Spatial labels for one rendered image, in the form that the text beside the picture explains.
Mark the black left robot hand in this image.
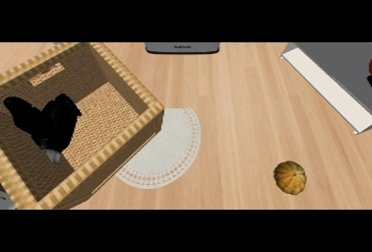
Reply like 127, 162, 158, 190
3, 93, 83, 153

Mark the white round placemat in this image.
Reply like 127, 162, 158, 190
115, 107, 203, 190

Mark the tan wicker basket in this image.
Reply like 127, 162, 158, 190
0, 42, 166, 211

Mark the dark grey flat appliance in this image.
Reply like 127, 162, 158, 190
144, 42, 222, 55

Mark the yellow orange striped squash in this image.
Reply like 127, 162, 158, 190
272, 160, 309, 196

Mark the grey and white appliance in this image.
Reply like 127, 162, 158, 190
279, 42, 372, 136

